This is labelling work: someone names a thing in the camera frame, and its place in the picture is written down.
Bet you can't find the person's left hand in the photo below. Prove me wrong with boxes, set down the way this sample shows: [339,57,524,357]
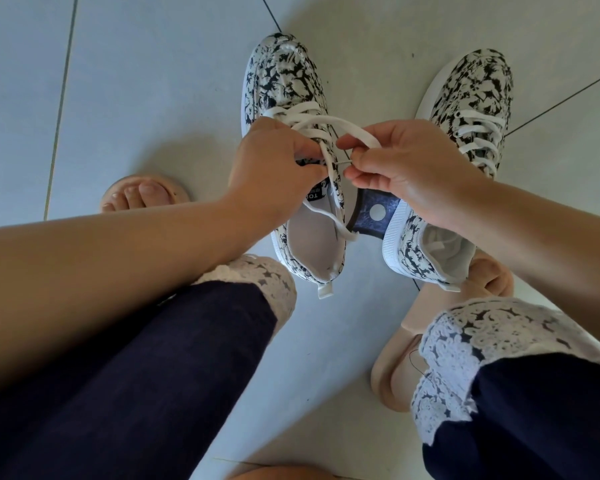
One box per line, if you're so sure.
[222,117,330,235]

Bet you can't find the person's right hand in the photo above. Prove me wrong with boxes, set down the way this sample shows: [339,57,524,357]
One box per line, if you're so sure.
[335,119,491,231]

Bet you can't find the bright white shoelace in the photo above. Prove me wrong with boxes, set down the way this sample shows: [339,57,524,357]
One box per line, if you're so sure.
[425,109,507,255]
[262,101,383,243]

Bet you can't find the floral sneaker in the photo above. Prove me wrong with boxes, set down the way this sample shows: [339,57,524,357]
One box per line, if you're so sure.
[381,48,515,293]
[241,33,361,299]

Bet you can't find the person's right forearm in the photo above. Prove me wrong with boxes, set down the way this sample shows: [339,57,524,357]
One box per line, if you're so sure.
[452,182,600,358]

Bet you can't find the person's left forearm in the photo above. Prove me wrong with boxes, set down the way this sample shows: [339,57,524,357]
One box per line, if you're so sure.
[0,199,261,401]

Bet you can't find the person's left leg navy trousers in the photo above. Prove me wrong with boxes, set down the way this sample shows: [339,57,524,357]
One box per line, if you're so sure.
[0,254,299,480]

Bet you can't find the person's leg navy trousers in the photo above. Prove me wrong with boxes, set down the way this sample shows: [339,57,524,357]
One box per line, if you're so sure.
[0,254,299,480]
[409,297,600,480]

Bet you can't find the person's right leg navy trousers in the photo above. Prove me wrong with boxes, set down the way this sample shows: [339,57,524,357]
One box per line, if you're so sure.
[409,297,600,480]

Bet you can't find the pink slipper with white charms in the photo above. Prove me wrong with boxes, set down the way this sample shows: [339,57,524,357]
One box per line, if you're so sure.
[99,174,192,214]

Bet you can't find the pink slipper with green charm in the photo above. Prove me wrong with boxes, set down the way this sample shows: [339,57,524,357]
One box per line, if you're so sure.
[369,249,515,414]

